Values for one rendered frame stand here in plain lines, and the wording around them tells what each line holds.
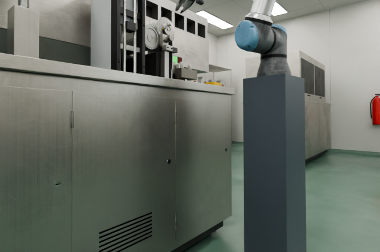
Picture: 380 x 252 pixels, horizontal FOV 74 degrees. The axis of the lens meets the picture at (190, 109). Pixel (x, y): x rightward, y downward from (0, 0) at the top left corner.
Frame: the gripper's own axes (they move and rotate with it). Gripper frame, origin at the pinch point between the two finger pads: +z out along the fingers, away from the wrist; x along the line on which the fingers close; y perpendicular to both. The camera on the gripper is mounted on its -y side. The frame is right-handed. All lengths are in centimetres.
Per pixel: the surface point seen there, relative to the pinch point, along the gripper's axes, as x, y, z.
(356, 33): -450, 53, -79
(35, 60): 80, -46, 15
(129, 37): 18.5, 3.4, 26.7
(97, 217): 59, -83, 51
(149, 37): 12.5, -4.0, 19.2
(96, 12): 35.5, 15.4, 24.5
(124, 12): 38.0, -10.2, 7.6
